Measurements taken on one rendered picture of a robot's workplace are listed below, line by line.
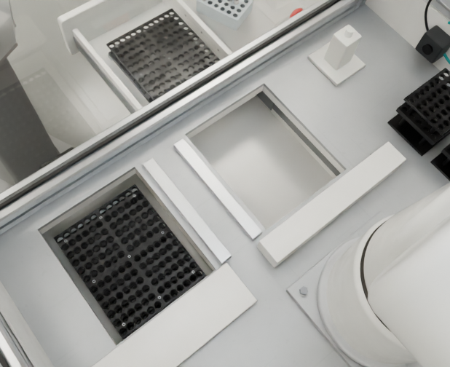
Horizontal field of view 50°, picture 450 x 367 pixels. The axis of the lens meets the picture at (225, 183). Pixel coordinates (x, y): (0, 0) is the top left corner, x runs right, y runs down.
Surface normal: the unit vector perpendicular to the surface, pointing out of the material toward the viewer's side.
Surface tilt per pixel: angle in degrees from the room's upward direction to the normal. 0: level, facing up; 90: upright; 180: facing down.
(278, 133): 0
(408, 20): 90
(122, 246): 0
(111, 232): 0
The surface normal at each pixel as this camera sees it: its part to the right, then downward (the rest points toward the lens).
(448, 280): -0.35, -0.06
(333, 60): -0.78, 0.55
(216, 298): 0.07, -0.40
